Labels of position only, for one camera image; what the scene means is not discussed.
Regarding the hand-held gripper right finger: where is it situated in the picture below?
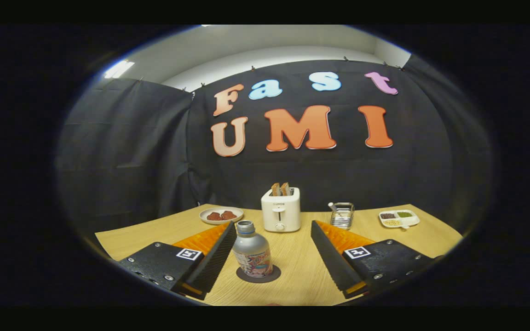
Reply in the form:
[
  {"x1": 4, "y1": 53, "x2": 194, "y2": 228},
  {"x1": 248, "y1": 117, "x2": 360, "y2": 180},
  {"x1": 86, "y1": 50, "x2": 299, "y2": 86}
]
[{"x1": 311, "y1": 220, "x2": 436, "y2": 298}]

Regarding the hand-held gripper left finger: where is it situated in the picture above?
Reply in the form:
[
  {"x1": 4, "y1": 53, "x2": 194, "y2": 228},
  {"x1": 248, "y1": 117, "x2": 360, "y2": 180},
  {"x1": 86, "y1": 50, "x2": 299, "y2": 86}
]
[{"x1": 118, "y1": 221, "x2": 238, "y2": 300}]

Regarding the silver juice bottle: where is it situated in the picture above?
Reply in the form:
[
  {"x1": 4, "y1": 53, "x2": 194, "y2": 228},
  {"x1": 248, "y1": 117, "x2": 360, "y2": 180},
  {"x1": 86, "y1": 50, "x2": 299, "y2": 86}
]
[{"x1": 232, "y1": 220, "x2": 274, "y2": 279}]

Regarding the brown round coaster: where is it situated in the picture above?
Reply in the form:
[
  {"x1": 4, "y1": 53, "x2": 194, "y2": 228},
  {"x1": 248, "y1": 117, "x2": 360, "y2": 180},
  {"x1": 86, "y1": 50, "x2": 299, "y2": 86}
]
[{"x1": 236, "y1": 264, "x2": 282, "y2": 284}]

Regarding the wooden table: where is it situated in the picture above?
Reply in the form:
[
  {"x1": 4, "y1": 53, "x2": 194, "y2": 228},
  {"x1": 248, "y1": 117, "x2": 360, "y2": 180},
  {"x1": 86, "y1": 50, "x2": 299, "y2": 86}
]
[{"x1": 95, "y1": 204, "x2": 464, "y2": 306}]

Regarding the white round plate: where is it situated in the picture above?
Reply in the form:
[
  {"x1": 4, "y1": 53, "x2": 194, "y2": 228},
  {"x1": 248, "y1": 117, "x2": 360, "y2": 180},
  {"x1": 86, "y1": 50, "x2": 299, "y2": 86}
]
[{"x1": 199, "y1": 207, "x2": 244, "y2": 225}]

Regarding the white toaster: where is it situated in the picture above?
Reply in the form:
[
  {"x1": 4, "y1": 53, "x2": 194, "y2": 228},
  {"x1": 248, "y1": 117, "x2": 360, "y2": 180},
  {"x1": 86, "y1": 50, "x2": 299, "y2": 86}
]
[{"x1": 261, "y1": 187, "x2": 301, "y2": 233}]

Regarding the white divided dish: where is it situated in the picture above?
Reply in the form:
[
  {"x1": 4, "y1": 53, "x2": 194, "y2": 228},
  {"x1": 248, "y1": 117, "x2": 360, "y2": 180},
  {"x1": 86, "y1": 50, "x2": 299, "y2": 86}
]
[{"x1": 379, "y1": 210, "x2": 421, "y2": 229}]

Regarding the black backdrop cloth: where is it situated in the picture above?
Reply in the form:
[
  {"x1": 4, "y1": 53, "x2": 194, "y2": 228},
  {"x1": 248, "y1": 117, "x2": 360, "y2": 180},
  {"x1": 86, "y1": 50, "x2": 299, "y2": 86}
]
[{"x1": 56, "y1": 55, "x2": 493, "y2": 240}]

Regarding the glass wire holder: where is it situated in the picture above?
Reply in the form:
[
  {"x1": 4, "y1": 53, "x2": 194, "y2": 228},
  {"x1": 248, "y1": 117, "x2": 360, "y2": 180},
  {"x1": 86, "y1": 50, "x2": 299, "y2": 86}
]
[{"x1": 330, "y1": 202, "x2": 355, "y2": 230}]

